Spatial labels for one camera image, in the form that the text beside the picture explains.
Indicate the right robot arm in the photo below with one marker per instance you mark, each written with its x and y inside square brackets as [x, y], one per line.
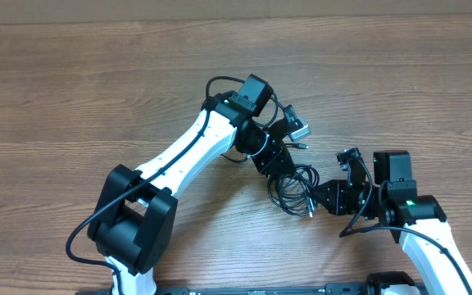
[386, 199]

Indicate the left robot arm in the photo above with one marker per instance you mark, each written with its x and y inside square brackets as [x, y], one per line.
[134, 217]

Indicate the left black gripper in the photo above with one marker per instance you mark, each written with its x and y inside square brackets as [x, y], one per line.
[279, 162]

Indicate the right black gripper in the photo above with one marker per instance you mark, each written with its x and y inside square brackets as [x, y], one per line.
[334, 197]

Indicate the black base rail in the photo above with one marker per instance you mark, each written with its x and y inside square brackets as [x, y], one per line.
[260, 290]

